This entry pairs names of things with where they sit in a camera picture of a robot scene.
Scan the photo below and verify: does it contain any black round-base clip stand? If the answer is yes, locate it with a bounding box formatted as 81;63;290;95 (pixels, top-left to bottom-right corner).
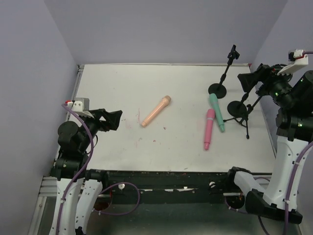
208;45;240;99

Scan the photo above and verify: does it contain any peach microphone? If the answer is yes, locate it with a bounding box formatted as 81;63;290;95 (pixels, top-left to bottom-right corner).
141;95;171;127

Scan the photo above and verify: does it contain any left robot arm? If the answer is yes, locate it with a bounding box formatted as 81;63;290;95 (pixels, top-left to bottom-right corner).
49;105;122;235

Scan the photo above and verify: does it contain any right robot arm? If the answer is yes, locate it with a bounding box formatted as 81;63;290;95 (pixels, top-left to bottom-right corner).
226;64;313;224

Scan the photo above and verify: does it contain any teal microphone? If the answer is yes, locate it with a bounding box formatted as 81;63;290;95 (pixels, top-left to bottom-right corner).
209;93;225;133

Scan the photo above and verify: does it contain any pink microphone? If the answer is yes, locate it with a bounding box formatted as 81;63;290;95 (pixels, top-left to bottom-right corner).
203;109;215;150

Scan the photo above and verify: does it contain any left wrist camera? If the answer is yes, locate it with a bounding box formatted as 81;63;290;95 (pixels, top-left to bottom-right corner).
65;98;93;118

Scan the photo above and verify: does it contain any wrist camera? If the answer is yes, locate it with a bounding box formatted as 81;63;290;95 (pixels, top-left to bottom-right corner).
65;98;93;118
277;49;309;75

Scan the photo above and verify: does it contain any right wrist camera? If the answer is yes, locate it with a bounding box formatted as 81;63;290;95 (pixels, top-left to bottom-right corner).
277;49;309;75

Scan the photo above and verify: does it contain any black tripod shock-mount stand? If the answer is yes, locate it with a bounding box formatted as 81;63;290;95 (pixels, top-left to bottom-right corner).
224;96;262;140

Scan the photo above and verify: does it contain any black front mounting rail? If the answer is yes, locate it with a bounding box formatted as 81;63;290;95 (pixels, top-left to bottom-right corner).
86;169;240;205

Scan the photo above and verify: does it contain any aluminium extrusion frame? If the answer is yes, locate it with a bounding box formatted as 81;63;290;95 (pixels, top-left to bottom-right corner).
28;65;85;235

